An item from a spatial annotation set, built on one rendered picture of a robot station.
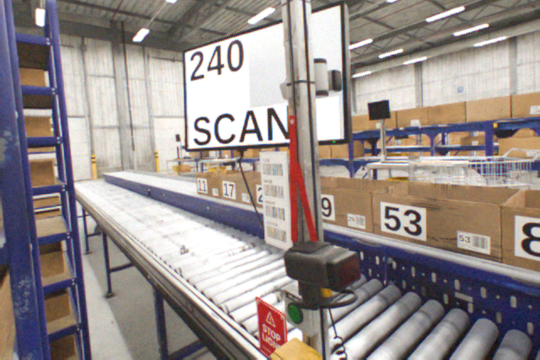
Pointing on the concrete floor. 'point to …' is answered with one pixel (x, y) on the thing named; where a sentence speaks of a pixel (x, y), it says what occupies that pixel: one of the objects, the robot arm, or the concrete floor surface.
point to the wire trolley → (476, 170)
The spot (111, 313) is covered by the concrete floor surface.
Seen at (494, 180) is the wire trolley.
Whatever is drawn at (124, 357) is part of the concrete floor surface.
